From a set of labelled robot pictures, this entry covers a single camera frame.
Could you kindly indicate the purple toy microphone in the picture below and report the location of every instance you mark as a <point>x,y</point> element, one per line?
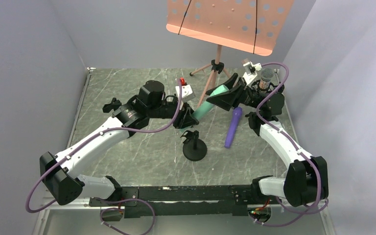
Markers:
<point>236,116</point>

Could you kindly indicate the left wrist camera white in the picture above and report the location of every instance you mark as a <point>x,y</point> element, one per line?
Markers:
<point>187,93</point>

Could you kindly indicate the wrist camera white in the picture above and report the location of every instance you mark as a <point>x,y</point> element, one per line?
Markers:
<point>187,93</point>
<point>251,71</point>

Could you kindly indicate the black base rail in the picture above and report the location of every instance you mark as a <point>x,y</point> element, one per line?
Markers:
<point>235,200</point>

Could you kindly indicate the pink music stand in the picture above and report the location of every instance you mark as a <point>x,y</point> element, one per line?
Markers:
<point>247,25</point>

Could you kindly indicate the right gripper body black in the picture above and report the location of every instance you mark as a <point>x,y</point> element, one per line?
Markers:
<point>236,92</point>

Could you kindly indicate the mint green toy microphone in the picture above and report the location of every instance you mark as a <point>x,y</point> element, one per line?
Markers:
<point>205,107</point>

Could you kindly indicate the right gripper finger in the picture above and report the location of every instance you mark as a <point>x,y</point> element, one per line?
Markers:
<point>229,84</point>
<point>226,98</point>

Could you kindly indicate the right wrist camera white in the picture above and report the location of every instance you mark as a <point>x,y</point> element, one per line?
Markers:
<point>251,71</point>

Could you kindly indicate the black round-base mic stand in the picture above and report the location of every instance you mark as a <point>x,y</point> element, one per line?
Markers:
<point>194,149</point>
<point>112,106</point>

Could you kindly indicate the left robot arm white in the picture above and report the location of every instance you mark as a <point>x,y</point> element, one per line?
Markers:
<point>62,173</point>

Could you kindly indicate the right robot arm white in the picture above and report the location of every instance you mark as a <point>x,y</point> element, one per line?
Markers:
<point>306,181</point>

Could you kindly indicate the black tripod shock-mount stand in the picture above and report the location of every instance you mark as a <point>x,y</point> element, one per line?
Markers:
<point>272,86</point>

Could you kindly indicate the glittery rhinestone microphone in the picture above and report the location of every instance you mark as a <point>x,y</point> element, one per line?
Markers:
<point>265,79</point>

